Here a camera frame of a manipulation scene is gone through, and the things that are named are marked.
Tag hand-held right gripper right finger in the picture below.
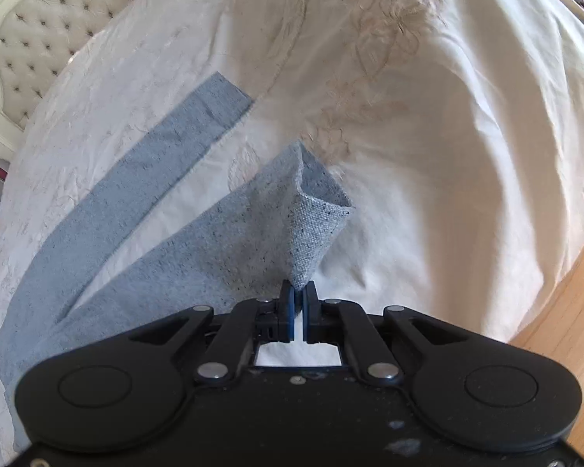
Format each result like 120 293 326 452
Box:
302 279 472 383

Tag grey towel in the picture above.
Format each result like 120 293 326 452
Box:
0 72 357 454

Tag cream tufted headboard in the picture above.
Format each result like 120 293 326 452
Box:
0 0 177 162

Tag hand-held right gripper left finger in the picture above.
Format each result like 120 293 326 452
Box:
128 279 299 383

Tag cream embroidered bedspread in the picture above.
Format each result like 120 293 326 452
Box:
0 0 584 467

